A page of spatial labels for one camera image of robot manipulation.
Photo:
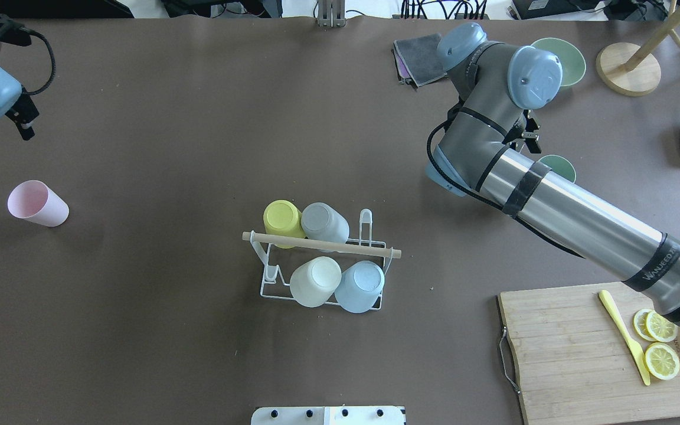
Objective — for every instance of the yellow plastic cup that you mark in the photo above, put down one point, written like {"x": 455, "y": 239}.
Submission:
{"x": 283, "y": 218}

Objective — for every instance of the pink folded cloth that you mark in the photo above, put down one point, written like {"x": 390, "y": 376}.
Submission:
{"x": 403, "y": 72}

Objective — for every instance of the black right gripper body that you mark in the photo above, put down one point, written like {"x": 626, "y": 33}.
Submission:
{"x": 530, "y": 139}

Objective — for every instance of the grey folded cloth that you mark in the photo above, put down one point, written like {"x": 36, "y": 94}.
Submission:
{"x": 420, "y": 57}

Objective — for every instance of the light blue plastic cup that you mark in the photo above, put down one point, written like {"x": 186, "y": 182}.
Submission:
{"x": 360, "y": 287}

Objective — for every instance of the cream plastic cup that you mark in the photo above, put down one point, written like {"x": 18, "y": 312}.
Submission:
{"x": 315, "y": 281}

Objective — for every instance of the white wire cup rack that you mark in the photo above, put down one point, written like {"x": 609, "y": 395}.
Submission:
{"x": 275, "y": 286}

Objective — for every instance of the lemon slice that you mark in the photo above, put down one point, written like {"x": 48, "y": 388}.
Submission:
{"x": 639, "y": 324}
{"x": 662, "y": 361}
{"x": 659, "y": 328}

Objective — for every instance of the wooden stand with base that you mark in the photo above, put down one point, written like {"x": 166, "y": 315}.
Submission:
{"x": 632, "y": 70}

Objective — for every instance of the yellow plastic knife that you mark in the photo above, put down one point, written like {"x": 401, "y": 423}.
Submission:
{"x": 634, "y": 347}

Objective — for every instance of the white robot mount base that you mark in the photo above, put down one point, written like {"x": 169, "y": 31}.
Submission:
{"x": 330, "y": 415}

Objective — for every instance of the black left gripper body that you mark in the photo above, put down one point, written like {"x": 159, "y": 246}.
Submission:
{"x": 23, "y": 118}

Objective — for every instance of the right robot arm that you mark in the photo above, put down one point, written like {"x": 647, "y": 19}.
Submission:
{"x": 497, "y": 84}

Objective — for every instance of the green bowl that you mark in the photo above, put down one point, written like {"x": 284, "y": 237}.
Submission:
{"x": 571, "y": 59}

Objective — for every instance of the pink plastic cup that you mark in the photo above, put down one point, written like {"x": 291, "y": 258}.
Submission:
{"x": 35, "y": 202}

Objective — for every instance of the green plastic cup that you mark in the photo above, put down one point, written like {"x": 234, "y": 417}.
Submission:
{"x": 561, "y": 166}

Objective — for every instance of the grey plastic cup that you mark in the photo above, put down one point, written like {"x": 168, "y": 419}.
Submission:
{"x": 320, "y": 222}

